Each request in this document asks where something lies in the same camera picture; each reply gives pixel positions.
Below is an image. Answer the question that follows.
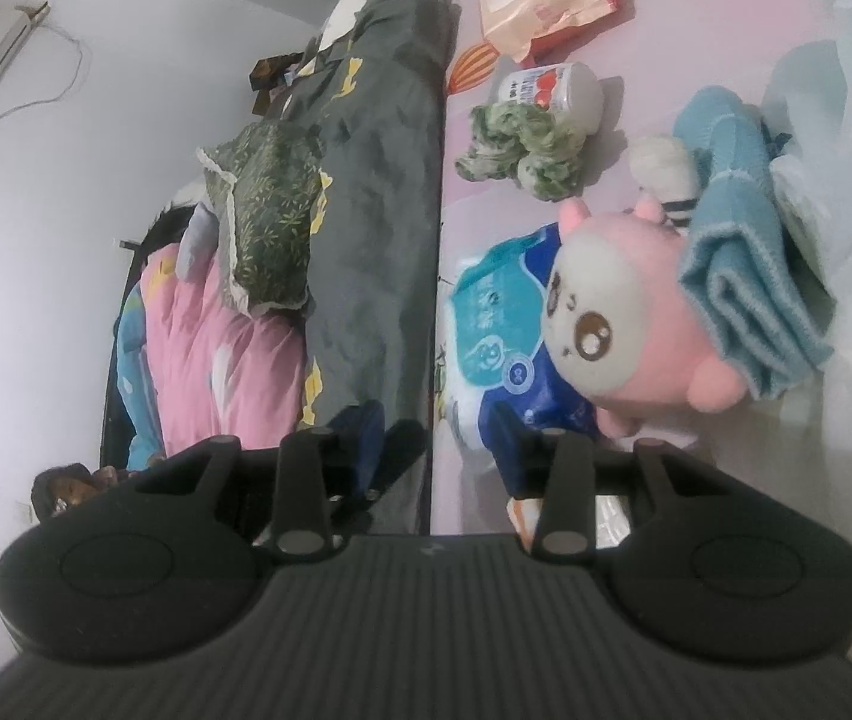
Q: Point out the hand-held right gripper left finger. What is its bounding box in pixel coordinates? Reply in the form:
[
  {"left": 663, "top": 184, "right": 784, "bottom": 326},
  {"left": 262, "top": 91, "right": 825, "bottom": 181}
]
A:
[{"left": 133, "top": 399, "right": 388, "bottom": 560}]

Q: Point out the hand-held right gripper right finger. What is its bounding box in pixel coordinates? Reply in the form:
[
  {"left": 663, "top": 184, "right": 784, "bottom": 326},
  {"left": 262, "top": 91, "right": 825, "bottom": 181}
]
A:
[{"left": 493, "top": 401, "right": 738, "bottom": 562}]

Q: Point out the white patterned wipes pack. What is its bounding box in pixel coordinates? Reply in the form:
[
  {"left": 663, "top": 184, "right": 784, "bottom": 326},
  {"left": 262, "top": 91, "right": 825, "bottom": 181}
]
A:
[{"left": 507, "top": 495, "right": 637, "bottom": 550}]

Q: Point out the blue tissue pack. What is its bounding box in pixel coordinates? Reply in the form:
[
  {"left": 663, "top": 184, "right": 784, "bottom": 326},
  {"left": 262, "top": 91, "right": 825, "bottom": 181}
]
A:
[{"left": 443, "top": 223, "right": 601, "bottom": 475}]

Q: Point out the pink plush doll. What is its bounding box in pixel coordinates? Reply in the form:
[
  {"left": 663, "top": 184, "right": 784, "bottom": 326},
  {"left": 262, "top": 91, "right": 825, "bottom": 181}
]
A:
[{"left": 544, "top": 133, "right": 755, "bottom": 437}]

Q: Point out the light blue striped towel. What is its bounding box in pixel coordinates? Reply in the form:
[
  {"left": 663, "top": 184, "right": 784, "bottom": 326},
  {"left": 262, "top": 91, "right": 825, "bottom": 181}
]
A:
[{"left": 675, "top": 86, "right": 836, "bottom": 400}]

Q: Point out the pink cartoon blanket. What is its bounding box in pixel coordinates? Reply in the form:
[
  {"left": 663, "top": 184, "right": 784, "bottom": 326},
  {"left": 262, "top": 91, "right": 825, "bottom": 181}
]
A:
[{"left": 112, "top": 240, "right": 308, "bottom": 470}]

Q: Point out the dark grey quilt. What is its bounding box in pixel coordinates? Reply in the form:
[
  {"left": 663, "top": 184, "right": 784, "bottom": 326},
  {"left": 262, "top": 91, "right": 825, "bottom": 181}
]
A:
[{"left": 298, "top": 0, "right": 448, "bottom": 537}]

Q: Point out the green patterned pillow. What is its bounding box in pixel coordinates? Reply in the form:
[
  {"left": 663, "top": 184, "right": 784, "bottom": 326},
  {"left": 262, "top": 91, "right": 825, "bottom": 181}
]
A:
[{"left": 199, "top": 120, "right": 328, "bottom": 317}]

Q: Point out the green white knit cloth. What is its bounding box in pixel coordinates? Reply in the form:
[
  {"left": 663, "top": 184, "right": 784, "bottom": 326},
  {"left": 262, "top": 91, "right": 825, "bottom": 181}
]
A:
[{"left": 456, "top": 101, "right": 586, "bottom": 201}]

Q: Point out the white red-label jar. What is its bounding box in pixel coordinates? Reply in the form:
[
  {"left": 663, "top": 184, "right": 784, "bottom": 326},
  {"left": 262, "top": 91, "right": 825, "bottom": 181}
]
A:
[{"left": 496, "top": 62, "right": 606, "bottom": 134}]

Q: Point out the white printed plastic bag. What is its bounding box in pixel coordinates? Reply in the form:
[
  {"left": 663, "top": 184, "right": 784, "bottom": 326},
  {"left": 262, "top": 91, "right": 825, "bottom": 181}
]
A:
[{"left": 760, "top": 0, "right": 852, "bottom": 460}]

